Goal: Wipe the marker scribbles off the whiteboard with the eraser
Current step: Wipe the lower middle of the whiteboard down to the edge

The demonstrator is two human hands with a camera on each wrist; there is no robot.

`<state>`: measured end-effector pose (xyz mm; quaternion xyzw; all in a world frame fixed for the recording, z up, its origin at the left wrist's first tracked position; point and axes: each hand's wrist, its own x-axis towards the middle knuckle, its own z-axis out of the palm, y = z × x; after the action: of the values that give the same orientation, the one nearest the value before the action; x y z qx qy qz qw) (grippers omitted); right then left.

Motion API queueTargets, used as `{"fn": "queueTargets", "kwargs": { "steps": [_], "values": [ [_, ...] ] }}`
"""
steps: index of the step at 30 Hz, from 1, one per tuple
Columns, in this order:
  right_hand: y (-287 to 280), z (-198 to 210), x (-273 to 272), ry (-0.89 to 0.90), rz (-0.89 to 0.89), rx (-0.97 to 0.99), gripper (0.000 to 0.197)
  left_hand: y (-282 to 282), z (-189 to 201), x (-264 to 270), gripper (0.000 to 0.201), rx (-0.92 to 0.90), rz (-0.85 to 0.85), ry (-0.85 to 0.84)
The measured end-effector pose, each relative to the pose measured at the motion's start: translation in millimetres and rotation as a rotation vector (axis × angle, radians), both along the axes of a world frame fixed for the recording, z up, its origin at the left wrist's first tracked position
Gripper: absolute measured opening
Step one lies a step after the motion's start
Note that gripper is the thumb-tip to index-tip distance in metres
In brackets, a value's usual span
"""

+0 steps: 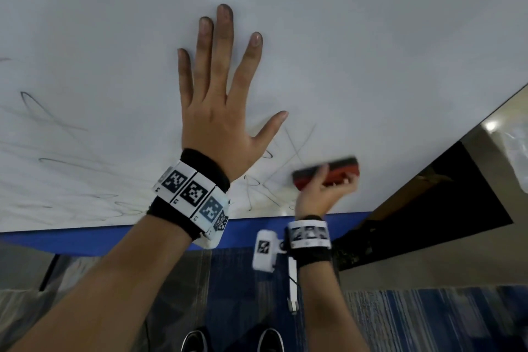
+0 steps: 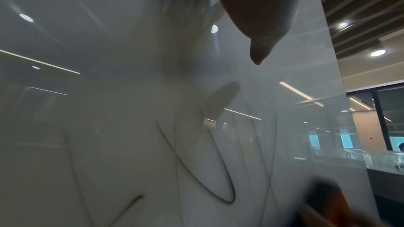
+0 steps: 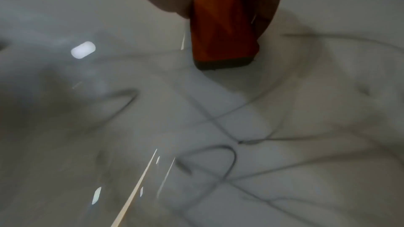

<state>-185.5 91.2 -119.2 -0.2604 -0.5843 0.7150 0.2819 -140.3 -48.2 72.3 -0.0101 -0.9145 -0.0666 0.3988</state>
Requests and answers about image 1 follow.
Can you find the person's right forearm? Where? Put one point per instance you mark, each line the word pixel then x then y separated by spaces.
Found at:
pixel 330 310

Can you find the person's left forearm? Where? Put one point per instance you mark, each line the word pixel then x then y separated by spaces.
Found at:
pixel 103 290

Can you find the person's left thumb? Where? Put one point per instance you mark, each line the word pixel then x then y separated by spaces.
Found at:
pixel 270 125

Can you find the person's right thumb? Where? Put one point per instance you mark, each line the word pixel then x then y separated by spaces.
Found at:
pixel 320 176

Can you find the black shoe with white sole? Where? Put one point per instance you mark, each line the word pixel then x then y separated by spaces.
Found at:
pixel 271 340
pixel 196 341

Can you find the person's left middle finger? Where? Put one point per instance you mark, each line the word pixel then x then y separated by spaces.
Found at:
pixel 222 46

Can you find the person's right hand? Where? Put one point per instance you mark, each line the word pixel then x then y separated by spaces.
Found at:
pixel 315 199

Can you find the red and black whiteboard eraser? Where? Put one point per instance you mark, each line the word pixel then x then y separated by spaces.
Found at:
pixel 342 166

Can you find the person's left little finger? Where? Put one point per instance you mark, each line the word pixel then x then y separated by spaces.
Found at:
pixel 184 73

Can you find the whiteboard with blue frame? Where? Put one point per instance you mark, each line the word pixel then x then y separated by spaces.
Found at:
pixel 371 54

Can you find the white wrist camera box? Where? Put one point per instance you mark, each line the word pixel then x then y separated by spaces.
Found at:
pixel 266 250

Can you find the black wristband with marker tiles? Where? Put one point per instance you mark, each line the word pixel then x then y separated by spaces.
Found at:
pixel 309 240
pixel 189 195

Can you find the black whiteboard stand leg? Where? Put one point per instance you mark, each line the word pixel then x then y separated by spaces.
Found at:
pixel 48 273

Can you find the black panel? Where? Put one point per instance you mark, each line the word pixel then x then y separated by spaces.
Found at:
pixel 437 207

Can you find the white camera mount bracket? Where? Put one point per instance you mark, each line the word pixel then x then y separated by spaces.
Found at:
pixel 292 285

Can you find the person's left hand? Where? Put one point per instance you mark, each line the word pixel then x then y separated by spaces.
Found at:
pixel 212 116

